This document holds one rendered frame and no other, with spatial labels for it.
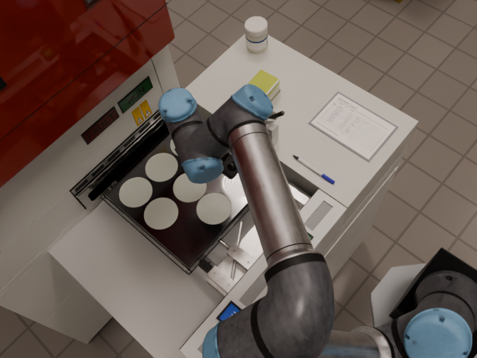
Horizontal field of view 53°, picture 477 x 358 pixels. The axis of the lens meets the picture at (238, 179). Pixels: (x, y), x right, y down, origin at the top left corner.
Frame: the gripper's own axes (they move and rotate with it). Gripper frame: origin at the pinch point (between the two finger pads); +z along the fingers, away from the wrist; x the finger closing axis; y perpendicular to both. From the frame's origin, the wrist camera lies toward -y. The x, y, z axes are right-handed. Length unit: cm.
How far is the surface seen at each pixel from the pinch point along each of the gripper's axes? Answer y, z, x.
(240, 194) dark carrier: -4.1, 13.2, -1.6
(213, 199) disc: 1.5, 12.4, 3.9
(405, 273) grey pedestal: -53, 22, -10
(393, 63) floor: 4, 120, -137
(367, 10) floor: 37, 123, -166
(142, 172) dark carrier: 24.8, 11.7, 8.8
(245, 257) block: -16.7, 10.6, 12.7
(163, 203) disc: 12.7, 11.3, 13.0
